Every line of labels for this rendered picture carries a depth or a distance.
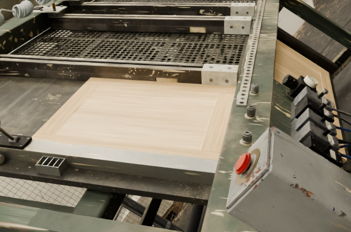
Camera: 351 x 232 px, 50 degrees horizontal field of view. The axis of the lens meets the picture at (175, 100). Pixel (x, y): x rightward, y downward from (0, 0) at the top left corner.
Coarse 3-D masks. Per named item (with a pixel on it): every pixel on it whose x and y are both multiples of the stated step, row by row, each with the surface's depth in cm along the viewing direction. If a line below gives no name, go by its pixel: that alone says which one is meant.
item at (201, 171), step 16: (32, 144) 104; (48, 144) 104; (64, 144) 103; (32, 160) 103; (80, 160) 99; (96, 160) 97; (112, 160) 96; (128, 160) 95; (144, 160) 95; (160, 160) 95; (176, 160) 94; (192, 160) 94; (208, 160) 93; (144, 176) 96; (160, 176) 94; (176, 176) 93; (192, 176) 92; (208, 176) 90
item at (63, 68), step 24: (0, 72) 155; (24, 72) 152; (48, 72) 149; (72, 72) 146; (96, 72) 143; (120, 72) 140; (144, 72) 138; (168, 72) 135; (192, 72) 133; (216, 72) 130
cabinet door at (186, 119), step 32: (96, 96) 132; (128, 96) 130; (160, 96) 129; (192, 96) 127; (224, 96) 125; (64, 128) 115; (96, 128) 114; (128, 128) 113; (160, 128) 112; (192, 128) 110; (224, 128) 109
